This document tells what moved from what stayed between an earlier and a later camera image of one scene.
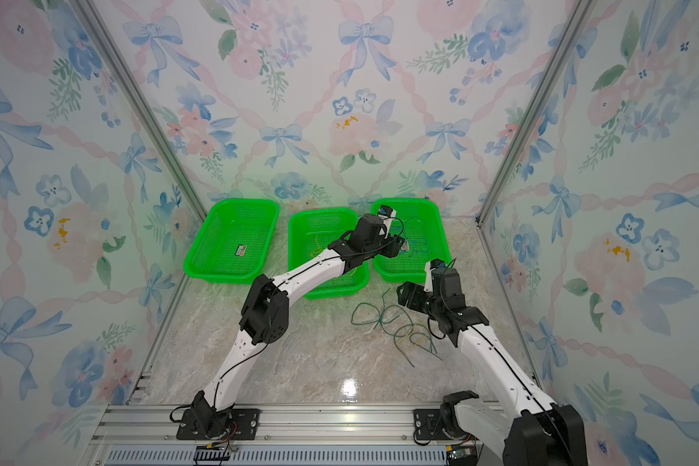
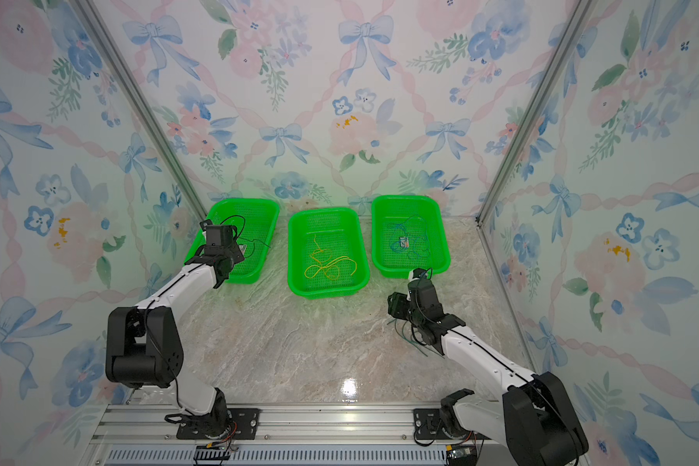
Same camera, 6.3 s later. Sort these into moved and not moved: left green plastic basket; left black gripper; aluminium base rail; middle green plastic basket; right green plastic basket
Moved: left black gripper
Not moved: aluminium base rail; middle green plastic basket; left green plastic basket; right green plastic basket
